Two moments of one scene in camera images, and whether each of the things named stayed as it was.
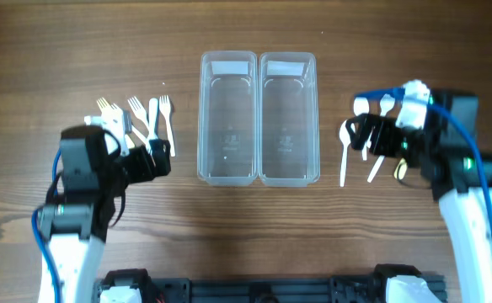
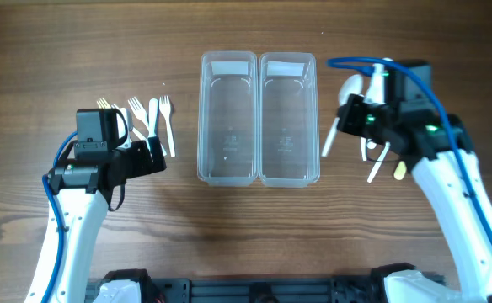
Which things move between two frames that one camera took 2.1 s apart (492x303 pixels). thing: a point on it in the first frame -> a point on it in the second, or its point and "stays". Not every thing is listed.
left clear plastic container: x=227 y=148 stays
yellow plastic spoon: x=401 y=169 stays
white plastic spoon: x=345 y=141 -> x=352 y=85
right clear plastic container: x=289 y=151 stays
